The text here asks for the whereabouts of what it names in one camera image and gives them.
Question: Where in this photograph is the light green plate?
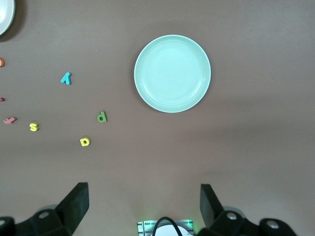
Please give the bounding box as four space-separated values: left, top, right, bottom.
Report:
133 34 212 114

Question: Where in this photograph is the teal foam letter y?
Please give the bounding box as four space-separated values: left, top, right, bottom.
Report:
60 72 72 86

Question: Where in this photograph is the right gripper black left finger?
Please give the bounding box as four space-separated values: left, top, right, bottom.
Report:
0 182 90 236

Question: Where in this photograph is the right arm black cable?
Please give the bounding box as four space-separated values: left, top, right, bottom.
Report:
153 216 183 236

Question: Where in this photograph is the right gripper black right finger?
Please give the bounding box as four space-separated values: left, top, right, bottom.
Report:
198 183 299 236

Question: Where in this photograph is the white plate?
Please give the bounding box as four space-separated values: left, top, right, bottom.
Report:
0 0 16 36

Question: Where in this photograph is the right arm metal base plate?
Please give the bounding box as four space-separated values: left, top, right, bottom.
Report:
136 218 197 236

